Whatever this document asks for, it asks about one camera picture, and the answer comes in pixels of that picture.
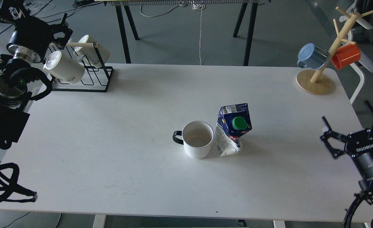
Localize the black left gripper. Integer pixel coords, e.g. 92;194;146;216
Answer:
0;0;73;64

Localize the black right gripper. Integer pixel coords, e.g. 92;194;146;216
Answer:
320;101;373;181

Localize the blue white milk carton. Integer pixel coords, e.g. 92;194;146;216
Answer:
215;103;253;157

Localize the white mug black handle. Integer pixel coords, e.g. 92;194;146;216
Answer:
172;121;214;159

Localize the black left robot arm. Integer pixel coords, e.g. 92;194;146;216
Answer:
0;0;73;203

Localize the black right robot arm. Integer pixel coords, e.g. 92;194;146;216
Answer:
320;100;373;228

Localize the white ribbed mug front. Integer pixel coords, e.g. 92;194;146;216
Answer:
43;51;85;84

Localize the wooden mug tree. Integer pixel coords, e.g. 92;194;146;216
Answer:
296;6;373;95

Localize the orange mug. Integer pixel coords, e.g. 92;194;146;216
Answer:
331;44;361;70

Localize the blue mug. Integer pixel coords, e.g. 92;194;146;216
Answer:
297;43;330;70

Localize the black trestle table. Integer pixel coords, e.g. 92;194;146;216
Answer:
111;0;271;67

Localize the floor cables and adapter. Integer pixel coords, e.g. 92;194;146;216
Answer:
0;0;92;43

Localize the black wire mug rack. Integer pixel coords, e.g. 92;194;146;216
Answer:
45;35;113;92

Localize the white chair frame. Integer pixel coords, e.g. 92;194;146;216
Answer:
346;0;373;104

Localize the white hanging cable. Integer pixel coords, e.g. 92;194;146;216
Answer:
193;3;205;66

